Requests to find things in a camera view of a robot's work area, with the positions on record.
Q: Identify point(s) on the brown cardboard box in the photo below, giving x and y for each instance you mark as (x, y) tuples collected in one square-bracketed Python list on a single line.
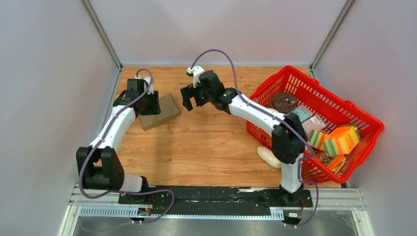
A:
[(169, 111)]

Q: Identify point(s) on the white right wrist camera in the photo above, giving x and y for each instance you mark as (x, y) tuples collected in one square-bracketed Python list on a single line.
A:
[(195, 72)]

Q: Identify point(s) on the orange sponge pack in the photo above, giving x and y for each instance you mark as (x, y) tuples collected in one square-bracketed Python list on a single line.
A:
[(342, 140)]

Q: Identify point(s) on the teal small box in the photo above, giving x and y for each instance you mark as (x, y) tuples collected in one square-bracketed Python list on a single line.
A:
[(303, 113)]

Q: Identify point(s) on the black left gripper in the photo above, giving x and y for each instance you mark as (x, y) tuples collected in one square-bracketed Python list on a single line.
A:
[(155, 109)]

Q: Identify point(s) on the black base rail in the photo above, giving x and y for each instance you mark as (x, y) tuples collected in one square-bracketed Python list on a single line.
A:
[(220, 202)]

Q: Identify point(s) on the red plastic basket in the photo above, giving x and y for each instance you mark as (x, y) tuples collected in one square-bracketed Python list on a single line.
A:
[(333, 110)]

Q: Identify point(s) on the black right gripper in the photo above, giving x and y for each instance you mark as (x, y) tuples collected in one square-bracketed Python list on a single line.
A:
[(188, 92)]

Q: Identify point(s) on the pink transparent packet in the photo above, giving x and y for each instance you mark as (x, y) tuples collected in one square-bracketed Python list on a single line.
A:
[(313, 123)]

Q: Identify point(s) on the brown round chocolate cake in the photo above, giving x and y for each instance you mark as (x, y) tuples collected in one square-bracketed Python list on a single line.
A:
[(283, 102)]

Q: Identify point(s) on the striped colourful sponge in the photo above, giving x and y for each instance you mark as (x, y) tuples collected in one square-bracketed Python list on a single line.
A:
[(316, 139)]

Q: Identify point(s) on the orange snack bag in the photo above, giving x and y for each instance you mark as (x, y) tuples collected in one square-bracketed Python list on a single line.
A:
[(333, 163)]

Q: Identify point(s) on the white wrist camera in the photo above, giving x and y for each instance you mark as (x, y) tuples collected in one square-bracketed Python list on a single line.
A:
[(145, 85), (195, 72)]

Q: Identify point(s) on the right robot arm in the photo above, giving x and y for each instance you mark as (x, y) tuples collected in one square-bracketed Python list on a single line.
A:
[(288, 139)]

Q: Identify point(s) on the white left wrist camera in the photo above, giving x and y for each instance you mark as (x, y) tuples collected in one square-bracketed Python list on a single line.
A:
[(145, 85)]

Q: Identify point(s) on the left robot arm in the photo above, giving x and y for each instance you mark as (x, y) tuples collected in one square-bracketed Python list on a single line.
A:
[(98, 163)]

